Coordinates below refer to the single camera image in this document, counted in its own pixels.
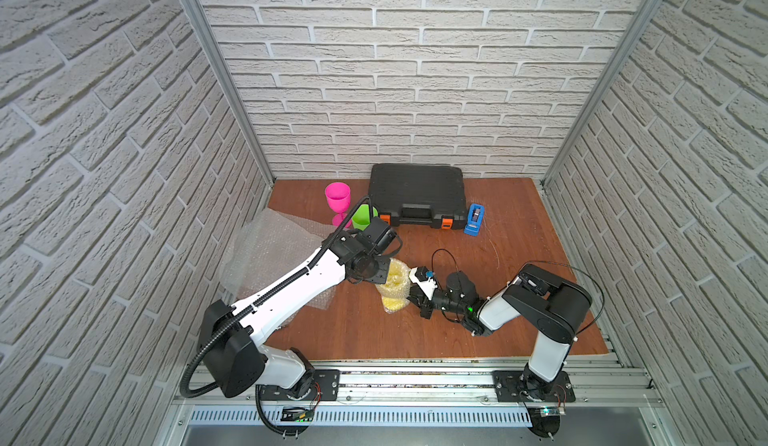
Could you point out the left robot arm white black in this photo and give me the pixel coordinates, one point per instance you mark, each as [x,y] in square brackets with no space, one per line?
[232,355]

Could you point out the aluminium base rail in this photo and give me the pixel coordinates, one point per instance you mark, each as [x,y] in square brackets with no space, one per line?
[438,393]

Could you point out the bubble wrap sheet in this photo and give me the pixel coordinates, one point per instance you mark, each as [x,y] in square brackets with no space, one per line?
[393,287]

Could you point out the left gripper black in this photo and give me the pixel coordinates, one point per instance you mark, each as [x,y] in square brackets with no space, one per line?
[372,268]

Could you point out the blue tape dispenser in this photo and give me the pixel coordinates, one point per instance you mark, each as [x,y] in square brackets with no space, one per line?
[475,218]

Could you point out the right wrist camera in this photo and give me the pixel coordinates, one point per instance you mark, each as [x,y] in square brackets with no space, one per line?
[424,279]

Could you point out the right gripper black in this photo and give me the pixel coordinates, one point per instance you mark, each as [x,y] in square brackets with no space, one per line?
[422,301]

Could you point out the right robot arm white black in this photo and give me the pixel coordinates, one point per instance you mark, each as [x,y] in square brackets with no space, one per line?
[555,306]

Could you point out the pink plastic wine glass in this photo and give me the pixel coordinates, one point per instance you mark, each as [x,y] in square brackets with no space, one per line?
[338,197]

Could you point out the green plastic wine glass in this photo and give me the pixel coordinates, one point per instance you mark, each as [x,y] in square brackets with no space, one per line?
[362,216]

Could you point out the bubble wrap stack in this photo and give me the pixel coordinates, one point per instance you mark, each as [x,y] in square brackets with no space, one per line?
[267,251]

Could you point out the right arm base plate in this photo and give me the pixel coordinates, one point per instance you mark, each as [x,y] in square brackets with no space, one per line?
[510,386]

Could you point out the black plastic tool case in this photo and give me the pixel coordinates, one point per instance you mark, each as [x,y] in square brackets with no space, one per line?
[428,195]

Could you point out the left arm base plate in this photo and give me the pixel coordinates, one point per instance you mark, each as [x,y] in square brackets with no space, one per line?
[319,384]

